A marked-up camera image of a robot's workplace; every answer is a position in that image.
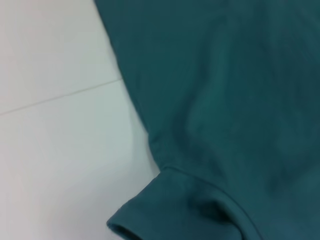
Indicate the teal blue shirt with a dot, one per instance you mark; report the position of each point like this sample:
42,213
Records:
225,100

